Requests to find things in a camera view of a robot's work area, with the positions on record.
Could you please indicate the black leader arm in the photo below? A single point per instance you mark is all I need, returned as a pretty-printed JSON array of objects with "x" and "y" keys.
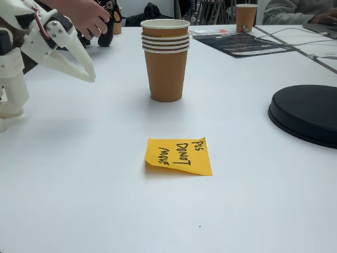
[{"x": 106, "y": 39}]

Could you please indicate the brown paper cup with logo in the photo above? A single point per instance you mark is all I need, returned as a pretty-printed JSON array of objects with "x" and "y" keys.
[{"x": 246, "y": 15}]

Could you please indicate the person's hand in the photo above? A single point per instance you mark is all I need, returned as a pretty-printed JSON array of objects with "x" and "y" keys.
[
  {"x": 326, "y": 18},
  {"x": 89, "y": 18}
]

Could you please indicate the dark bag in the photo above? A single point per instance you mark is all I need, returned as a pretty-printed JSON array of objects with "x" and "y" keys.
[{"x": 155, "y": 13}]

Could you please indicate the clear plastic packet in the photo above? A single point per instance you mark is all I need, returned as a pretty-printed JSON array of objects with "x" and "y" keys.
[{"x": 208, "y": 32}]

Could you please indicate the black metal chair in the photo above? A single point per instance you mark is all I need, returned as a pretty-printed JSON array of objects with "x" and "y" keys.
[{"x": 210, "y": 11}]

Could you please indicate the black printed brochure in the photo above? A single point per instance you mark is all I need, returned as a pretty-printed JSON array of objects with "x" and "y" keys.
[{"x": 245, "y": 43}]

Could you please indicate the person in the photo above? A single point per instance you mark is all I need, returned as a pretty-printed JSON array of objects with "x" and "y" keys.
[{"x": 284, "y": 11}]

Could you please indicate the black round disc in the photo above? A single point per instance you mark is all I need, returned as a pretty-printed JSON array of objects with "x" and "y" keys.
[{"x": 308, "y": 113}]

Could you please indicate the silver laptop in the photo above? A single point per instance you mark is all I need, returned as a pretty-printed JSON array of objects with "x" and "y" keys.
[{"x": 321, "y": 29}]

